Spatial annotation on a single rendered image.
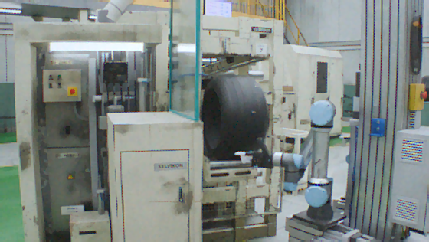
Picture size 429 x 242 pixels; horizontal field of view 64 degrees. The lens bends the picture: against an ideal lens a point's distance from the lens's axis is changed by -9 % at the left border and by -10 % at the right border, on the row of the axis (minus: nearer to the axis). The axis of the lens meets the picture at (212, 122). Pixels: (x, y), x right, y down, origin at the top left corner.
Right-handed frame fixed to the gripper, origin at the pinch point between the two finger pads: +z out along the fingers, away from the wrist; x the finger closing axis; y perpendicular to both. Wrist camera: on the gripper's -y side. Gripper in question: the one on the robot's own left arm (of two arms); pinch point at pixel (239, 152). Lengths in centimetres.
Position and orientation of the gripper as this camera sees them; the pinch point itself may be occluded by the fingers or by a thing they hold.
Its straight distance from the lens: 208.0
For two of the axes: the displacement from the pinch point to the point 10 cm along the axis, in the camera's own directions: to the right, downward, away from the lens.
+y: -0.7, 10.0, -0.1
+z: -9.0, -0.6, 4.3
